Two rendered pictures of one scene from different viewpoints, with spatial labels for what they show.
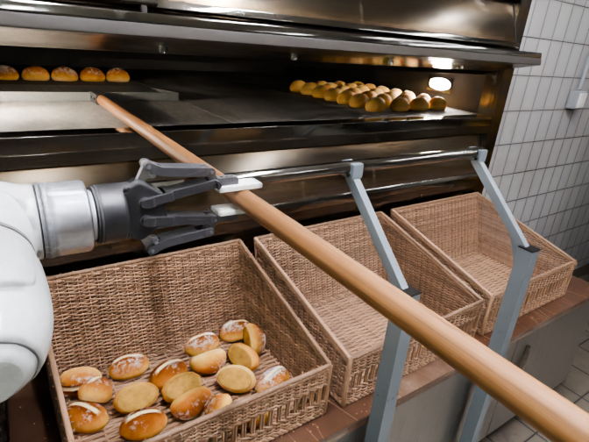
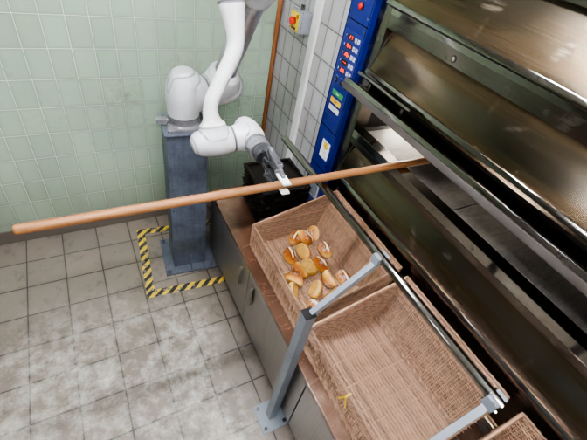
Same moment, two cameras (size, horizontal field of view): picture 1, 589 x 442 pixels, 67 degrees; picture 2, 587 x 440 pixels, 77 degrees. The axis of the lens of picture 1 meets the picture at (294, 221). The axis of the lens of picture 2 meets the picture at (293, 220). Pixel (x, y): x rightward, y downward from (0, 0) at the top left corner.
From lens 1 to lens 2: 131 cm
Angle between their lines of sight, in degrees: 75
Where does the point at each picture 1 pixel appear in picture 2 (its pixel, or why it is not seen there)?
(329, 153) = (500, 299)
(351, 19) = (572, 212)
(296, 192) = (449, 286)
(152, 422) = (287, 255)
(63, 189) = (256, 138)
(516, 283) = not seen: outside the picture
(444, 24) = not seen: outside the picture
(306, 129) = (483, 257)
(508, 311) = not seen: outside the picture
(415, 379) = (326, 403)
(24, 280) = (208, 138)
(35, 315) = (202, 144)
